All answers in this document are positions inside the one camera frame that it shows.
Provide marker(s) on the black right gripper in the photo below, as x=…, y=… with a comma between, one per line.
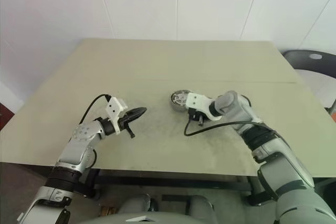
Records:
x=194, y=116

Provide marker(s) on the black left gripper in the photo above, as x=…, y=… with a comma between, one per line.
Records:
x=125, y=122

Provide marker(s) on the round motor housing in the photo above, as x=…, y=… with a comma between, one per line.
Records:
x=176, y=106

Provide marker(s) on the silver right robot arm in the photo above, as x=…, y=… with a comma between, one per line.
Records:
x=275, y=161

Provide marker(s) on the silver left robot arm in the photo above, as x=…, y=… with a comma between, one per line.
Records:
x=78, y=148

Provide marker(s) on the grey rounded shape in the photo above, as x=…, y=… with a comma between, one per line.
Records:
x=134, y=203
x=199, y=204

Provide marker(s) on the small brown object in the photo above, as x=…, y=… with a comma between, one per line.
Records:
x=107, y=211

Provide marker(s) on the grey robot torso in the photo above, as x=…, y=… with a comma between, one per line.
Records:
x=183, y=218

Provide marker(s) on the black folding chair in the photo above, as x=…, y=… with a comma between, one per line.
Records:
x=302, y=61

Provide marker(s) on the orange box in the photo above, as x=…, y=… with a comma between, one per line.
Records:
x=334, y=116

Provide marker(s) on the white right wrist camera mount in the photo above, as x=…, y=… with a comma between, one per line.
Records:
x=197, y=100

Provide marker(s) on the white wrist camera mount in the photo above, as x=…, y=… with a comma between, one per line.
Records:
x=114, y=107
x=197, y=100

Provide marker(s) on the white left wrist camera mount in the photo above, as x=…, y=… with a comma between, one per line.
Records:
x=114, y=107

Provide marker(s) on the black table frame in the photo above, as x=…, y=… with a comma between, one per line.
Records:
x=170, y=179

